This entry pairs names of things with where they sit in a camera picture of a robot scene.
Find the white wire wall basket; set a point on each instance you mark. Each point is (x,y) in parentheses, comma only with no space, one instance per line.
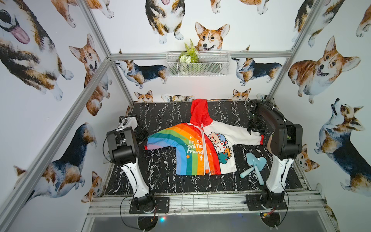
(211,64)

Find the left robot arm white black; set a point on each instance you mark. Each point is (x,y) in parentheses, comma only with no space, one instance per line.
(123,151)

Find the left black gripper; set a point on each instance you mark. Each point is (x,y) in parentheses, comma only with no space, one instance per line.
(140,135)

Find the rainbow kids hooded jacket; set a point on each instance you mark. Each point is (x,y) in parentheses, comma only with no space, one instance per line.
(203,146)

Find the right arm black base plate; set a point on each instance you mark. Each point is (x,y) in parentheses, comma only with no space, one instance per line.
(260,203)

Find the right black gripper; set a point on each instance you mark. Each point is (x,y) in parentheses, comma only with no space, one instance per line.
(261,129)

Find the beige pot green plant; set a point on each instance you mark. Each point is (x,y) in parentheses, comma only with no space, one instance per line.
(269,143)

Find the aluminium front rail frame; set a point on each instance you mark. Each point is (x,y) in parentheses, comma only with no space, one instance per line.
(210,203)

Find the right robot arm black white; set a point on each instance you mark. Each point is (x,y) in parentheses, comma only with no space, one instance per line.
(284,144)

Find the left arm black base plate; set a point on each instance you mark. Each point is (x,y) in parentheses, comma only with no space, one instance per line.
(161,205)

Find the green fern with white flower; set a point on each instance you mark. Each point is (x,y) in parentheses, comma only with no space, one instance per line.
(190,55)

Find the light blue toy shovel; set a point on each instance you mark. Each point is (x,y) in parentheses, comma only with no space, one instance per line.
(257,165)

